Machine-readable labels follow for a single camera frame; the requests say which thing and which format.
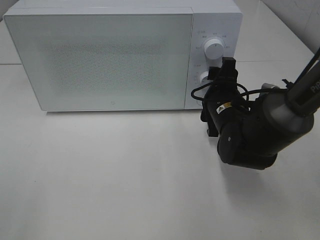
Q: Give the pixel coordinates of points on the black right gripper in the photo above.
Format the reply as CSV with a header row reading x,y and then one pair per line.
x,y
221,90

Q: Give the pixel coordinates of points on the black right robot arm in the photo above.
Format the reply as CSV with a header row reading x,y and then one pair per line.
x,y
252,127

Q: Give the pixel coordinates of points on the upper white power knob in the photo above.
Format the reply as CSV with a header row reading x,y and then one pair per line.
x,y
214,48

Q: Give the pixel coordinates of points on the white microwave oven body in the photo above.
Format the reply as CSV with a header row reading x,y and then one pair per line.
x,y
210,18

